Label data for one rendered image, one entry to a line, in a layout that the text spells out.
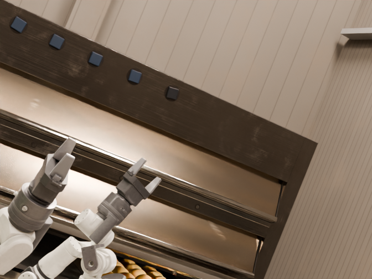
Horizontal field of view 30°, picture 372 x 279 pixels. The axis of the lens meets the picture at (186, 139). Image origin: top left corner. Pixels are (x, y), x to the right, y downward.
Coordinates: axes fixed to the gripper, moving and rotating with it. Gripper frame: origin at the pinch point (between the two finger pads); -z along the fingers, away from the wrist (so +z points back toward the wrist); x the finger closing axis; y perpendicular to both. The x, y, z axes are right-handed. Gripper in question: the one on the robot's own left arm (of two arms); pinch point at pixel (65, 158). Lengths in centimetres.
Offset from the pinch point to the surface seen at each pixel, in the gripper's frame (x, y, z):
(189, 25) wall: 540, 141, 57
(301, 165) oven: 126, 115, 8
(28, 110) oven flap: 104, 0, 38
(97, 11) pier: 507, 53, 87
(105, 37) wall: 513, 73, 106
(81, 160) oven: 104, 27, 46
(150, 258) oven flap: 85, 67, 60
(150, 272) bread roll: 152, 101, 104
